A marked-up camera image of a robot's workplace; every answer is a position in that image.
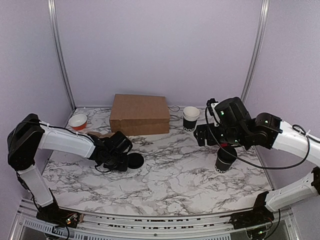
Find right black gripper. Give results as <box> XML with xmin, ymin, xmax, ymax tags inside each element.
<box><xmin>194</xmin><ymin>122</ymin><xmax>249</xmax><ymax>147</ymax></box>

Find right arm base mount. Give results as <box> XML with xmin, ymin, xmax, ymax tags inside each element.
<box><xmin>229</xmin><ymin>191</ymin><xmax>275</xmax><ymax>230</ymax></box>

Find brown paper bag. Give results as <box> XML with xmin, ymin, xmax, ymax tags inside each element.
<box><xmin>109</xmin><ymin>94</ymin><xmax>171</xmax><ymax>136</ymax></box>

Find stack of black cup lids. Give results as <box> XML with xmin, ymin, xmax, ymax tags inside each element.
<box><xmin>127</xmin><ymin>153</ymin><xmax>144</xmax><ymax>169</ymax></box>

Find red cup with sugar packets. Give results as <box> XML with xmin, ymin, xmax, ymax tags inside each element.
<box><xmin>220</xmin><ymin>143</ymin><xmax>230</xmax><ymax>148</ymax></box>

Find aluminium frame post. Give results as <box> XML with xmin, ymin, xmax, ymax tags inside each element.
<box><xmin>47</xmin><ymin>0</ymin><xmax>76</xmax><ymax>112</ymax></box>
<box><xmin>240</xmin><ymin>0</ymin><xmax>270</xmax><ymax>103</ymax></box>

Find orange and white bowl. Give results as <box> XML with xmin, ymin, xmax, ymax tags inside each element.
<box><xmin>68</xmin><ymin>114</ymin><xmax>88</xmax><ymax>131</ymax></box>

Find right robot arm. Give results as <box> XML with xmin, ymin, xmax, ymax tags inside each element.
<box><xmin>193</xmin><ymin>97</ymin><xmax>320</xmax><ymax>224</ymax></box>

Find left aluminium frame post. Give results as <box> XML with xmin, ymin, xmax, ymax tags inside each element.
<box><xmin>47</xmin><ymin>0</ymin><xmax>76</xmax><ymax>112</ymax></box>

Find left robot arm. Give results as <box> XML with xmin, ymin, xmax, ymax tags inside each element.
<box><xmin>7</xmin><ymin>113</ymin><xmax>133</xmax><ymax>223</ymax></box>

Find stack of black paper cups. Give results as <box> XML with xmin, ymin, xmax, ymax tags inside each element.
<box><xmin>182</xmin><ymin>106</ymin><xmax>200</xmax><ymax>132</ymax></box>

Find brown pulp cup carrier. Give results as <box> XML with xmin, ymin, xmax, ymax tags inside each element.
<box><xmin>86</xmin><ymin>131</ymin><xmax>115</xmax><ymax>139</ymax></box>

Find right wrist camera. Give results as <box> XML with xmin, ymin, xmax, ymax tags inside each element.
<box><xmin>206</xmin><ymin>98</ymin><xmax>219</xmax><ymax>122</ymax></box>

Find single black paper cup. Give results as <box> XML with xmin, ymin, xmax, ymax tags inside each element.
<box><xmin>214</xmin><ymin>159</ymin><xmax>233</xmax><ymax>174</ymax></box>

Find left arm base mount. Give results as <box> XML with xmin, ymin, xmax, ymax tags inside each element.
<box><xmin>36</xmin><ymin>192</ymin><xmax>84</xmax><ymax>228</ymax></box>

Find front aluminium rail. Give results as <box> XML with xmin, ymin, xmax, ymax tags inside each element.
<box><xmin>8</xmin><ymin>200</ymin><xmax>301</xmax><ymax>240</ymax></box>

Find right aluminium frame post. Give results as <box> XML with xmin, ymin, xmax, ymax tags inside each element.
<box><xmin>240</xmin><ymin>0</ymin><xmax>270</xmax><ymax>103</ymax></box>

